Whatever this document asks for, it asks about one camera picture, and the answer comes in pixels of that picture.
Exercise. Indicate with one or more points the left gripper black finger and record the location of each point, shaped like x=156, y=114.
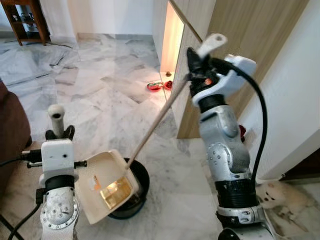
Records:
x=50, y=135
x=69, y=133

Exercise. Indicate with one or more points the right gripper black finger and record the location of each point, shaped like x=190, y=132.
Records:
x=197, y=60

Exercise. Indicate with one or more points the gold box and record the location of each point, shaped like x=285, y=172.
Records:
x=116, y=194

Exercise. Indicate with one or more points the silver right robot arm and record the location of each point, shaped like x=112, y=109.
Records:
x=225, y=150

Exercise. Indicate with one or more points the dark brown sofa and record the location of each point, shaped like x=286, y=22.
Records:
x=12, y=130

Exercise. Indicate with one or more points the red pet bowl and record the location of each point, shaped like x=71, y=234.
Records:
x=154, y=86

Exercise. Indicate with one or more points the red tin can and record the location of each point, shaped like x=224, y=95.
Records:
x=242, y=132

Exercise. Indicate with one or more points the light wooden cabinet panel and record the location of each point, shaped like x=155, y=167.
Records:
x=250, y=25

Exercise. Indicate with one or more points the black round bin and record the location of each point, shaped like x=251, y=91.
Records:
x=141, y=185

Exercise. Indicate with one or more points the white fluffy dog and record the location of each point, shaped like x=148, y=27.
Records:
x=272, y=194

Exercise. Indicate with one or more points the brown wooden shelf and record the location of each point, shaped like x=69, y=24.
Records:
x=40, y=20

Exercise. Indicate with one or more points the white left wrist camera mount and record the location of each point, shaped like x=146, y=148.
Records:
x=57, y=157

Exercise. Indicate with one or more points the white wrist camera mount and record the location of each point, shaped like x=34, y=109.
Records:
x=240, y=70
x=57, y=157

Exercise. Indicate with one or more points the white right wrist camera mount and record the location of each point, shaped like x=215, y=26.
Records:
x=240, y=70

